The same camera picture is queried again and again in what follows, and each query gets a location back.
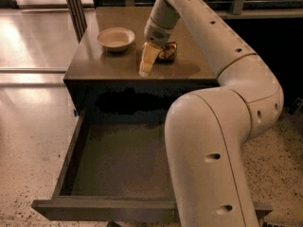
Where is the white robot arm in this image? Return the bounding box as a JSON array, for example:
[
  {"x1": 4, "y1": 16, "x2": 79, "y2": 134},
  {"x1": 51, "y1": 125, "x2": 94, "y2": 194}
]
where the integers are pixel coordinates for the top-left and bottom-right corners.
[{"x1": 139, "y1": 0, "x2": 283, "y2": 227}]

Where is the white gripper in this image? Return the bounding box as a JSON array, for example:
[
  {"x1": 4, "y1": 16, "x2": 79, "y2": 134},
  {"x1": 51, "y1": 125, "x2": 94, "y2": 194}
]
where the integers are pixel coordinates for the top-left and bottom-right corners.
[{"x1": 139, "y1": 18, "x2": 172, "y2": 77}]

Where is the open top drawer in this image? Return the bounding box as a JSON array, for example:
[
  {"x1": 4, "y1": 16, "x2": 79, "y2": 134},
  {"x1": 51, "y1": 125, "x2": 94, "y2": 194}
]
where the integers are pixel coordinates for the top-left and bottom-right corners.
[{"x1": 32, "y1": 117, "x2": 272, "y2": 224}]

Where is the metal window frame post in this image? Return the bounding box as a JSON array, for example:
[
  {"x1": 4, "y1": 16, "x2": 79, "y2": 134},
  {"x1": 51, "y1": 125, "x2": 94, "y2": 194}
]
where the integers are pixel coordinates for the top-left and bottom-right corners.
[{"x1": 66, "y1": 0, "x2": 87, "y2": 42}]

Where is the white paper bowl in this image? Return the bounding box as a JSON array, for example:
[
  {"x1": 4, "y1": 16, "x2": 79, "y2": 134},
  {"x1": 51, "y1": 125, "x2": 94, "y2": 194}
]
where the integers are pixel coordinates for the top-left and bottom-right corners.
[{"x1": 97, "y1": 27, "x2": 135, "y2": 52}]

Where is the crushed orange soda can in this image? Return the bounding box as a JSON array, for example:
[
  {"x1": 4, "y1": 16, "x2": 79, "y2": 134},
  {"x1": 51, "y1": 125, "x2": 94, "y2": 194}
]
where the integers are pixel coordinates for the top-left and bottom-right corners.
[{"x1": 156, "y1": 42, "x2": 177, "y2": 63}]

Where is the brown cabinet with flat top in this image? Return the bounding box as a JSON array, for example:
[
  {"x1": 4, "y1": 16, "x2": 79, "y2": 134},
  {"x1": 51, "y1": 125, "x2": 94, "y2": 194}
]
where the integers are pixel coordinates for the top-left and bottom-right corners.
[{"x1": 63, "y1": 7, "x2": 218, "y2": 124}]

